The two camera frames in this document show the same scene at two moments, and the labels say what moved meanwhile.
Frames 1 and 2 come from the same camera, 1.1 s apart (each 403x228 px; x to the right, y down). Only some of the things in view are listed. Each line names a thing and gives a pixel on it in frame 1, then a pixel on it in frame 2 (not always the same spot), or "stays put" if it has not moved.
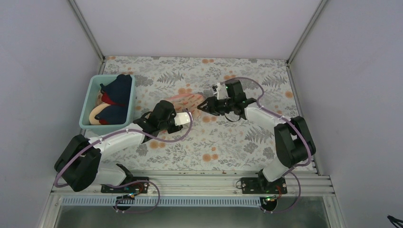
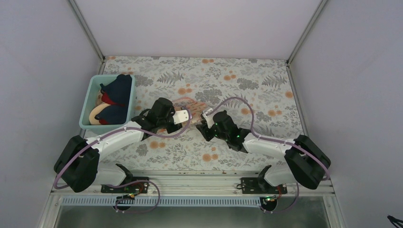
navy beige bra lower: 106,114 stays put
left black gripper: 175,130 stays put
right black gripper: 209,110 to 204,131
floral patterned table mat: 213,142 stays put
